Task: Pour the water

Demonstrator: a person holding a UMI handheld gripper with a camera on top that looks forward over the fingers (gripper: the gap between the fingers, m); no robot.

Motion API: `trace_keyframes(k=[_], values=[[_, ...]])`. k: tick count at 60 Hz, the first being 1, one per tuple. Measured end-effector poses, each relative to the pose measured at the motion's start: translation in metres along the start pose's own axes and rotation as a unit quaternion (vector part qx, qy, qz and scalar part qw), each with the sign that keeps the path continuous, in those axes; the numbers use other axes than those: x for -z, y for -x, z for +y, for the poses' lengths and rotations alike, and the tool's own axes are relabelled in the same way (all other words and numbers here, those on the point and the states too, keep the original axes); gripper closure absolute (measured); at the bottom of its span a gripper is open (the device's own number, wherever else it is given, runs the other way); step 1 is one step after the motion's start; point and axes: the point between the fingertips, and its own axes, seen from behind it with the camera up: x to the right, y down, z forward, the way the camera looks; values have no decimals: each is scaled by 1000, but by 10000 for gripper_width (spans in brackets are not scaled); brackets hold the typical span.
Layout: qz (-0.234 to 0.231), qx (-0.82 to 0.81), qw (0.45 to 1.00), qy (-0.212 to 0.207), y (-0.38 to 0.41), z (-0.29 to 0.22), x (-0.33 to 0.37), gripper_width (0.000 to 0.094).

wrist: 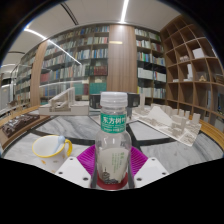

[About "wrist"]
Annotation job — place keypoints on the white city block model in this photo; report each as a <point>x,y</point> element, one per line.
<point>166,123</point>

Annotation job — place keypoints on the white architectural building model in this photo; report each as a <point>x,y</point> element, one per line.
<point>63,105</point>

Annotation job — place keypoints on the white mug with yellow rim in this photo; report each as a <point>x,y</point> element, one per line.
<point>48,160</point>

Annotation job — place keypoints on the long ceiling light strip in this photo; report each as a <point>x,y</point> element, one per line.
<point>124,11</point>

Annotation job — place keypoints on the dark grey building model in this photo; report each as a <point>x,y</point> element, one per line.
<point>133,99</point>

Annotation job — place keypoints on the light blue spoon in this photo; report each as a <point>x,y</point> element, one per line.
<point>60,141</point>

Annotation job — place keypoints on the flat round red coaster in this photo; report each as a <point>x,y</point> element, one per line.
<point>112,186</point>

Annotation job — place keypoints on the wide bookshelf full of books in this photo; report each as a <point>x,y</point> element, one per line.
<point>73,63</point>

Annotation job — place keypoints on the narrow bookshelf full of books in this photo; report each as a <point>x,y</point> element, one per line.
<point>150,63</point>

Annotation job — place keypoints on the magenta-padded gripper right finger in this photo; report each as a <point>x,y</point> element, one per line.
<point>150,170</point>

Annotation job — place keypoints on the clear bottle with green label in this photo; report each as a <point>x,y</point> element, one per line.
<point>113,133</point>

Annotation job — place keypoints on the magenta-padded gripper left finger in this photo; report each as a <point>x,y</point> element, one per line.
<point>74,170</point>

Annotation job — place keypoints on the wooden cubby shelf unit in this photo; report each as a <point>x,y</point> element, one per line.
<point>193,70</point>

